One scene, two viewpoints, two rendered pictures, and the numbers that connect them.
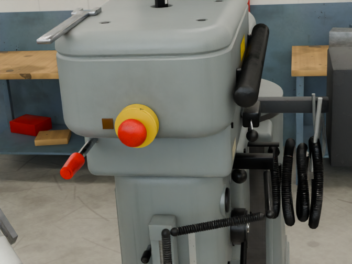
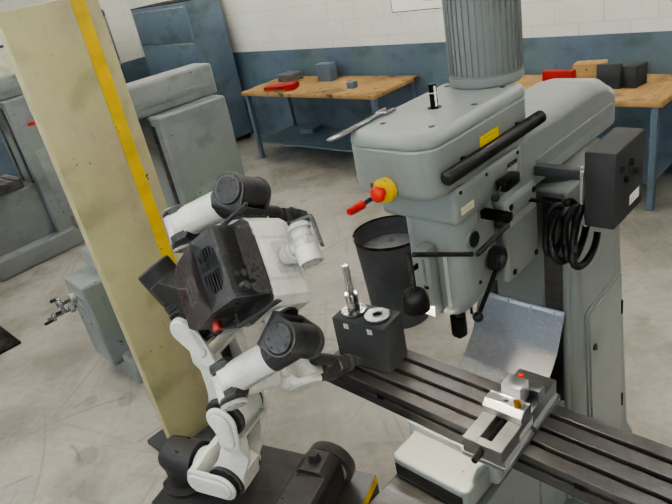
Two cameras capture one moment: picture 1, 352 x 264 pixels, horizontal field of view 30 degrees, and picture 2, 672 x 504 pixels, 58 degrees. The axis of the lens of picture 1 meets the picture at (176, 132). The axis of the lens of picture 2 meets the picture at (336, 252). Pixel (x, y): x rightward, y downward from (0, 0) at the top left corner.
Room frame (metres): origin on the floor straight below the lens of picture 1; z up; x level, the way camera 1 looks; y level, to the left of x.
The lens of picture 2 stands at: (-0.28, -0.64, 2.29)
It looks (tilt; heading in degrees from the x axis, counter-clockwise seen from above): 27 degrees down; 37
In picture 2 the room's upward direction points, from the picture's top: 12 degrees counter-clockwise
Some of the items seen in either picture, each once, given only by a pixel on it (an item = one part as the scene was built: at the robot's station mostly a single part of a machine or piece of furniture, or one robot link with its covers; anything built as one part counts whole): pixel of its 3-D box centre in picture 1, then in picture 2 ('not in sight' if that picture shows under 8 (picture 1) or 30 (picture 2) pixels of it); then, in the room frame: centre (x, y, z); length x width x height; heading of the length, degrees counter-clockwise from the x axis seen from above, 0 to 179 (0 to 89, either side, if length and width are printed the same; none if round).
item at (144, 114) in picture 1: (136, 125); (385, 190); (0.87, 0.05, 1.76); 0.06 x 0.02 x 0.06; 79
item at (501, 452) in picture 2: not in sight; (511, 410); (1.04, -0.15, 0.99); 0.35 x 0.15 x 0.11; 170
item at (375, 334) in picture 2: not in sight; (369, 334); (1.19, 0.41, 1.04); 0.22 x 0.12 x 0.20; 86
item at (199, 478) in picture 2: not in sight; (225, 467); (0.72, 0.83, 0.68); 0.21 x 0.20 x 0.13; 97
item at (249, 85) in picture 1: (252, 57); (496, 144); (1.10, -0.14, 1.79); 0.45 x 0.04 x 0.04; 169
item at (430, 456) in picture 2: not in sight; (470, 430); (1.10, 0.01, 0.80); 0.50 x 0.35 x 0.12; 169
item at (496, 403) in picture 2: not in sight; (506, 406); (1.01, -0.15, 1.03); 0.12 x 0.06 x 0.04; 80
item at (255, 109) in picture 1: (249, 121); (502, 186); (1.14, -0.13, 1.66); 0.12 x 0.04 x 0.04; 169
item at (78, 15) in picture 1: (69, 23); (361, 123); (0.96, 0.15, 1.89); 0.24 x 0.04 x 0.01; 172
